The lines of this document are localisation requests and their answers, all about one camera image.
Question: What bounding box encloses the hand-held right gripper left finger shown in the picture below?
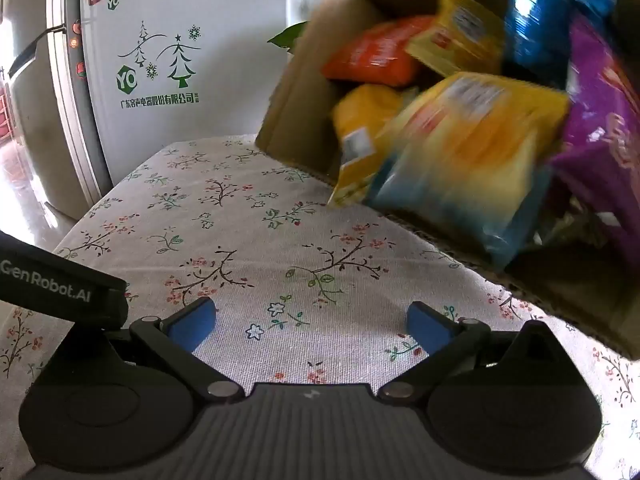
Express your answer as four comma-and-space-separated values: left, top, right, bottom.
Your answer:
75, 296, 247, 403

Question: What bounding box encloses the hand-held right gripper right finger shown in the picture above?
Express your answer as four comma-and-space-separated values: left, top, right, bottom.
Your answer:
377, 302, 568, 402

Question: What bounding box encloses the silver snack packet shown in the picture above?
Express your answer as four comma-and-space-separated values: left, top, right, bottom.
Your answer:
532, 195, 608, 255

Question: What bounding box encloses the large yellow snack packet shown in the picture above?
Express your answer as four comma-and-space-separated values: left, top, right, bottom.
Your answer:
364, 72, 572, 270

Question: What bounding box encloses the small orange-yellow snack packet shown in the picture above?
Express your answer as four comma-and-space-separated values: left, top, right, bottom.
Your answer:
327, 83, 417, 209

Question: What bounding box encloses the cardboard box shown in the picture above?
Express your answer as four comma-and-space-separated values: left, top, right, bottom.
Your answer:
255, 0, 640, 361

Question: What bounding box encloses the purple snack packet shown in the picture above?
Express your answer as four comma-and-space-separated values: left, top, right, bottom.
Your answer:
546, 14, 640, 272

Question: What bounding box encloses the orange snack packet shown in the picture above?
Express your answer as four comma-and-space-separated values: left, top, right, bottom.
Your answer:
321, 15, 437, 87

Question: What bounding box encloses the small yellow snack packet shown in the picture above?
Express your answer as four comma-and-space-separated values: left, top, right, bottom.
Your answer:
404, 0, 507, 80

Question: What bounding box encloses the dark blue snack packet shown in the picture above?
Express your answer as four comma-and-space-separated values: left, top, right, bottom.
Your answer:
501, 0, 617, 88

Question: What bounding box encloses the floral tablecloth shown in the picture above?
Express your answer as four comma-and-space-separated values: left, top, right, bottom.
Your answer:
0, 134, 640, 480

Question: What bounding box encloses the white refrigerator with tree print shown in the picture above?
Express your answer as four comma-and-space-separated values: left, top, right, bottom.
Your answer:
0, 0, 292, 222

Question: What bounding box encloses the pothos plant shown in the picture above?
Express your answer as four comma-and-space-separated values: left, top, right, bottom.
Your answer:
266, 0, 628, 55

